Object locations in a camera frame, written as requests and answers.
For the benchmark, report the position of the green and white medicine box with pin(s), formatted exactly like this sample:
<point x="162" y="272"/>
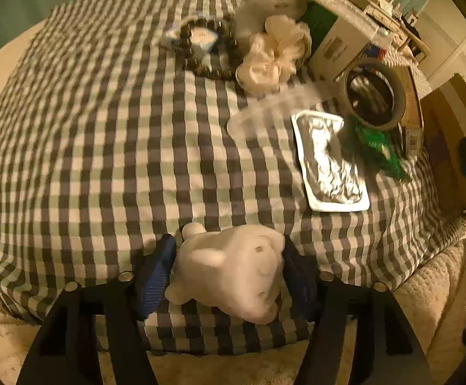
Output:
<point x="337" y="44"/>

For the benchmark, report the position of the brown wooden board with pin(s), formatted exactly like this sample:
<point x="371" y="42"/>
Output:
<point x="449" y="148"/>

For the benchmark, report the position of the cream fluffy blanket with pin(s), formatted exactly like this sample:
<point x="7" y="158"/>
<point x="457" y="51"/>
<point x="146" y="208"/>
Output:
<point x="429" y="300"/>

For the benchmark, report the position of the clear plastic lid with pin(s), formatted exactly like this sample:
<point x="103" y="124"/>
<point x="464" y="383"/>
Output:
<point x="265" y="116"/>

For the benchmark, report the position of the white dressing table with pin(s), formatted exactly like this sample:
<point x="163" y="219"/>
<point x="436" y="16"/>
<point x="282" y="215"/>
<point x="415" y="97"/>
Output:
<point x="393" y="24"/>

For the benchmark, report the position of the green curtain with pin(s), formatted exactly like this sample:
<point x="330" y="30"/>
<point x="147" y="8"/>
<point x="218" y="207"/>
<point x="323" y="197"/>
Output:
<point x="16" y="28"/>

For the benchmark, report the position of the brown tape roll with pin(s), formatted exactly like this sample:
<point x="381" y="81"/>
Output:
<point x="399" y="96"/>

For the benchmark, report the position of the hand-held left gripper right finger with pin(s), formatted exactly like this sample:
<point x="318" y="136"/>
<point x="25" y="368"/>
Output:
<point x="301" y="284"/>

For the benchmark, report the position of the silver foil tray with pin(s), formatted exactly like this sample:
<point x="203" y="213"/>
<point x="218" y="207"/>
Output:
<point x="333" y="168"/>

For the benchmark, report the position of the white fluffy cloth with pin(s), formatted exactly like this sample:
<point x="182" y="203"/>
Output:
<point x="257" y="12"/>

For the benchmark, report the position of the brown cardboard box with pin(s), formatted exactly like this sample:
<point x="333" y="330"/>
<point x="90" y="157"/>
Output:
<point x="411" y="108"/>

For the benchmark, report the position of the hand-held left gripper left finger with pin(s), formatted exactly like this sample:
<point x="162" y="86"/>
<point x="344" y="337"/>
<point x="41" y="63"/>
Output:
<point x="158" y="276"/>

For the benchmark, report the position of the checked cloth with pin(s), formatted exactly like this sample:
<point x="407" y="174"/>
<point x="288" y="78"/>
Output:
<point x="96" y="148"/>

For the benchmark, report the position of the green plastic packet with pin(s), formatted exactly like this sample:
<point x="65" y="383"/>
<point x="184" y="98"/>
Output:
<point x="381" y="148"/>

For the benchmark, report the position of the small white and blue packet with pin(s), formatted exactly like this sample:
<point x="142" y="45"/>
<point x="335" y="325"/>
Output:
<point x="200" y="37"/>

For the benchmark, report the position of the white plush toy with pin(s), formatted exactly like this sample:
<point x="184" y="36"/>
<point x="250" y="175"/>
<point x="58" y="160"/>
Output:
<point x="229" y="272"/>

